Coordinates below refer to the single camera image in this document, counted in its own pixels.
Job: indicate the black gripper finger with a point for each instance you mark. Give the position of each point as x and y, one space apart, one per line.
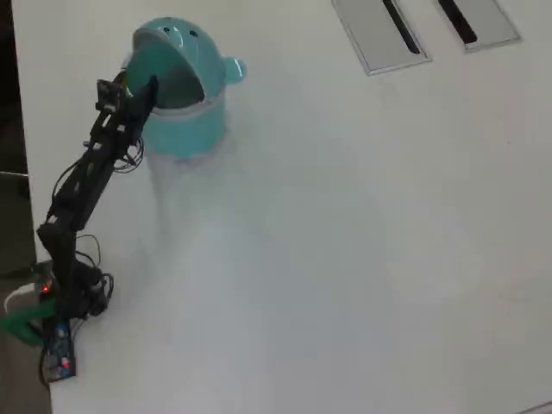
123 82
148 97

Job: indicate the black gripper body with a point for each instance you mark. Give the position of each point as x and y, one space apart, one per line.
121 121

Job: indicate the teal whale-shaped bin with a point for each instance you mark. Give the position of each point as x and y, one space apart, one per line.
185 129

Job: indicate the green table clamp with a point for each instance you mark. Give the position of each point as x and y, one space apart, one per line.
21 321

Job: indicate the blue controller circuit board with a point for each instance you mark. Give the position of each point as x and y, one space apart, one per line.
60 349

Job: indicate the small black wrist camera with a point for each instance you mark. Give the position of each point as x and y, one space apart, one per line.
107 92

